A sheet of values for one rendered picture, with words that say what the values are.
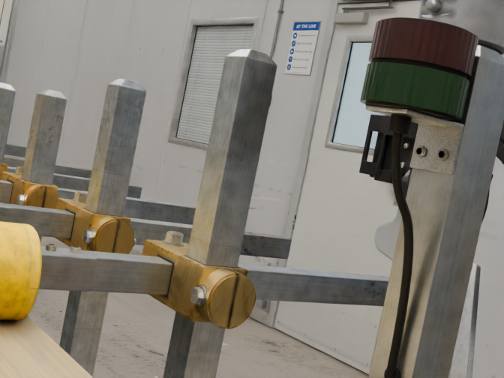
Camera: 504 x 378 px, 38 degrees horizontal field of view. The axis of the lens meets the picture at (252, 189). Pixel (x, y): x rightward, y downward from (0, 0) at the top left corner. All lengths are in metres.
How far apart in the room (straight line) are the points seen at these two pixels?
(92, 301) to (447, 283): 0.52
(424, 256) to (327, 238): 3.94
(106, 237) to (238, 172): 0.25
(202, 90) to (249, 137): 5.09
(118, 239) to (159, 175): 5.14
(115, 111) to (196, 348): 0.32
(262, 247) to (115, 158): 0.29
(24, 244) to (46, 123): 0.51
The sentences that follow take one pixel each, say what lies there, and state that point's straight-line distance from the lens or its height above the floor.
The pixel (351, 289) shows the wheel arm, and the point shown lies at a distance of 0.83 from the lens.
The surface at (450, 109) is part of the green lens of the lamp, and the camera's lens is 0.43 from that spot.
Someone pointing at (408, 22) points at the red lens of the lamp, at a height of 1.16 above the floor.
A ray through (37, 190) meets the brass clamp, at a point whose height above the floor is 0.96.
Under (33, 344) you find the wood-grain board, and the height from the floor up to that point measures 0.90.
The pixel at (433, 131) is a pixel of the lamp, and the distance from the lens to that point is 0.47.
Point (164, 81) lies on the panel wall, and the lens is 6.17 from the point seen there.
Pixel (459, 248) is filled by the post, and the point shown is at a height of 1.04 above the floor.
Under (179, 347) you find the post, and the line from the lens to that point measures 0.69.
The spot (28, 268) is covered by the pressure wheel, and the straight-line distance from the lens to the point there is 0.61.
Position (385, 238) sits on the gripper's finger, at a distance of 0.64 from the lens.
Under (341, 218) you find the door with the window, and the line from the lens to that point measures 4.34.
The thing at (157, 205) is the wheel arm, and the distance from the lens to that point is 1.24.
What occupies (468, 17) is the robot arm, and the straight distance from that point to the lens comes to 0.61.
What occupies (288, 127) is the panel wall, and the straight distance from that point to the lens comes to 4.79.
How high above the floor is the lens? 1.08
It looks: 3 degrees down
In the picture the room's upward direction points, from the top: 11 degrees clockwise
